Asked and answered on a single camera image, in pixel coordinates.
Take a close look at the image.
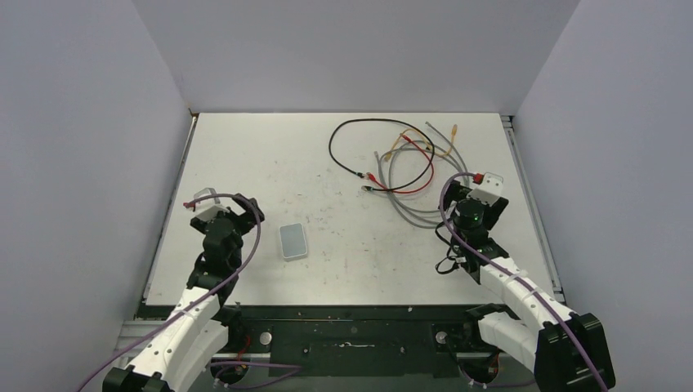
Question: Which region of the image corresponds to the white network switch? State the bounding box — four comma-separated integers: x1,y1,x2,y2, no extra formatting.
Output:
279,223,308,261

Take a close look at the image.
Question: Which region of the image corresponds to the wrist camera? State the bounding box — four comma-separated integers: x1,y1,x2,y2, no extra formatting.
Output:
183,187,227,221
467,172,503,206

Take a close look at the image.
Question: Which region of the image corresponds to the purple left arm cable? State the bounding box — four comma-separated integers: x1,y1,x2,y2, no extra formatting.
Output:
75,194,304,392

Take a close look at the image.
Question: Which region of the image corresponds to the black ethernet cable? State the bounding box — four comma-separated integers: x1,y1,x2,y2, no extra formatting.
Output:
328,118,436,193

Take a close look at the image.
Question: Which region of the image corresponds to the grey ethernet cable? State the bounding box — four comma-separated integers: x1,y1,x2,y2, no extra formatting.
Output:
373,121,472,229

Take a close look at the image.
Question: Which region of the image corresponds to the yellow ethernet cable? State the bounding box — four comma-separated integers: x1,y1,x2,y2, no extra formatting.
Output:
382,124,458,163

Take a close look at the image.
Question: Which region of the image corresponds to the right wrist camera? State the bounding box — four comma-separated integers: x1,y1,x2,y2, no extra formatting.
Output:
467,172,503,206

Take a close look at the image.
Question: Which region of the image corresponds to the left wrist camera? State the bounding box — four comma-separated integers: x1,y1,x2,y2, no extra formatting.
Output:
183,187,227,221

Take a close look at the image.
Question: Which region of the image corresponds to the red ethernet cable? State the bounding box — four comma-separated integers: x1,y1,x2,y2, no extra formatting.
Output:
365,135,436,195

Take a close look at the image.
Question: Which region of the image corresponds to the aluminium rail frame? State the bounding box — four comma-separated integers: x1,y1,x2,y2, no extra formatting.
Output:
112,318,543,359

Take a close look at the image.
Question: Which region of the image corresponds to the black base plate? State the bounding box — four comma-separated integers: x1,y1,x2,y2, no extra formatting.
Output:
135,304,572,379

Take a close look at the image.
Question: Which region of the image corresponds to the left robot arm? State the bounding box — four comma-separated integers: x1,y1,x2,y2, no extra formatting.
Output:
101,193,265,391

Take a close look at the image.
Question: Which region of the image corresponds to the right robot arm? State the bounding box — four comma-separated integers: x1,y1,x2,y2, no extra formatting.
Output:
439,174,616,391

